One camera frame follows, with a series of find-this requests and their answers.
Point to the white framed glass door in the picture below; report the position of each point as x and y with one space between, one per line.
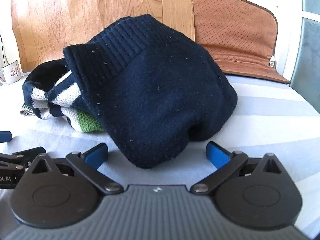
307 42

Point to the navy striped knit sweater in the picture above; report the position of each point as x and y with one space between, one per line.
155 85

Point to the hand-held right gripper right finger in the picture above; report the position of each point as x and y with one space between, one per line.
217 155

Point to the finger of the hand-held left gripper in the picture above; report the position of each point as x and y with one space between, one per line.
5 136
22 158

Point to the brown perforated seat cushion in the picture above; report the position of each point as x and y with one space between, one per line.
232 30

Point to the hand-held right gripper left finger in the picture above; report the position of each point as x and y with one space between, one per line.
96 155

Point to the wooden board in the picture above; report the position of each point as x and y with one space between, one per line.
75 17

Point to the white printed mug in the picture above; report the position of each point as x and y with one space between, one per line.
12 72

